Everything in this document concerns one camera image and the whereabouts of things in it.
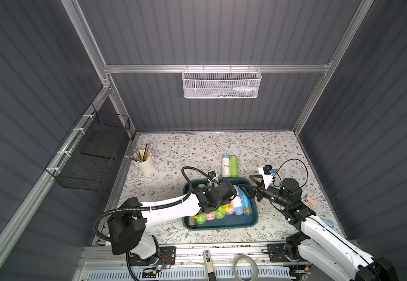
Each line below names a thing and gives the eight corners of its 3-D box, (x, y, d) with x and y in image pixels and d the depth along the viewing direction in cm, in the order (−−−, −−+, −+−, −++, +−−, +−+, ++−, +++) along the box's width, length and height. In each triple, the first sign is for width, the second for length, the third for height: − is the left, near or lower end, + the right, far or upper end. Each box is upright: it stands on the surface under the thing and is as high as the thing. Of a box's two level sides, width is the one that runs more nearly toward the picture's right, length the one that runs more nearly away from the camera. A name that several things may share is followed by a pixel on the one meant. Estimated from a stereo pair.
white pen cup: (138, 174, 102) (131, 162, 93) (142, 161, 108) (136, 149, 98) (153, 174, 102) (148, 162, 93) (156, 161, 108) (151, 149, 98)
